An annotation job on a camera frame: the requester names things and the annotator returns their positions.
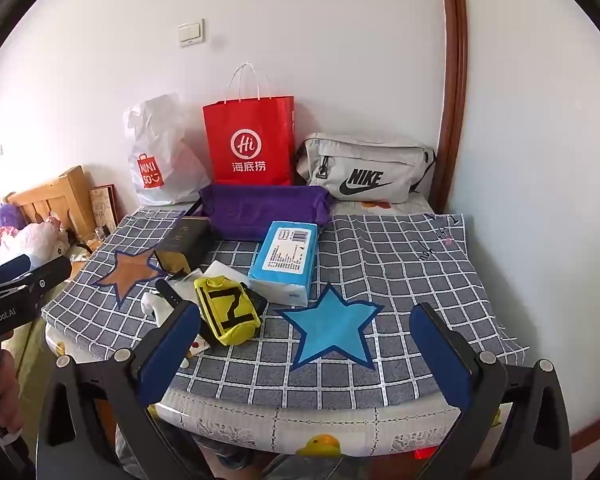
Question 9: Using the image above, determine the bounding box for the white glove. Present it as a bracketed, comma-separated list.
[140, 292, 170, 322]

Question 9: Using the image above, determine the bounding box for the white pink plush toy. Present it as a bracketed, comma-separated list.
[0, 217, 68, 266]

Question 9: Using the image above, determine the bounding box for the person's left hand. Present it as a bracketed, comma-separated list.
[0, 352, 26, 433]

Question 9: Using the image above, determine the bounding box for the printed white bed sheet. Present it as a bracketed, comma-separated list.
[42, 192, 511, 461]

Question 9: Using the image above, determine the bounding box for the grey waist bag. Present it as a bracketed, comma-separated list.
[295, 132, 437, 204]

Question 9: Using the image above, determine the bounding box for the dark green box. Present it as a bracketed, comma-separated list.
[154, 215, 212, 275]

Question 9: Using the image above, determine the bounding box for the white light switch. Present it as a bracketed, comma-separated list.
[178, 19, 206, 48]

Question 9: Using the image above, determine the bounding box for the white sponge block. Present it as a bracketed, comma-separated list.
[202, 260, 253, 291]

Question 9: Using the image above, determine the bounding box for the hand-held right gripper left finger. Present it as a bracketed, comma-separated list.
[40, 302, 211, 480]

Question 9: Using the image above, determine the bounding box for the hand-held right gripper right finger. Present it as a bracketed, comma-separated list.
[410, 302, 573, 480]

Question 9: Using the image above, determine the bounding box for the grey checked blanket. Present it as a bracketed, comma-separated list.
[42, 210, 531, 411]

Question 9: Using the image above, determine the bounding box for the purple plush toy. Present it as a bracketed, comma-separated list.
[0, 205, 23, 233]

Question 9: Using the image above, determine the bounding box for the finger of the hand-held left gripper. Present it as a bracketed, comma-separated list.
[5, 256, 73, 305]
[0, 254, 33, 291]

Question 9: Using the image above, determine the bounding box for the framed picture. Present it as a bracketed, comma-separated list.
[90, 185, 121, 231]

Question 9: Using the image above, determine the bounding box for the white plastic shopping bag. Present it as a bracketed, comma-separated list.
[124, 94, 212, 206]

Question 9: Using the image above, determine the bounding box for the clear plastic bag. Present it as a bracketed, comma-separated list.
[170, 270, 203, 306]

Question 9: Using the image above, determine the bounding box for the purple fabric storage box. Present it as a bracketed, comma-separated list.
[199, 184, 337, 242]

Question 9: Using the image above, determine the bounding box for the red paper bag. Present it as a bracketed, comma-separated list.
[202, 62, 296, 187]

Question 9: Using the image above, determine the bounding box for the brown wooden door frame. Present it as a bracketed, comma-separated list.
[430, 0, 468, 211]

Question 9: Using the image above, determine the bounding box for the wooden headboard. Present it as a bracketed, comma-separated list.
[7, 166, 98, 241]

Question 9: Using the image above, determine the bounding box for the blue tissue pack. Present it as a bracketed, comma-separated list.
[247, 220, 321, 307]

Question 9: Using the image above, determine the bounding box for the yellow black pouch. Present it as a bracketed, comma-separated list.
[194, 275, 261, 347]

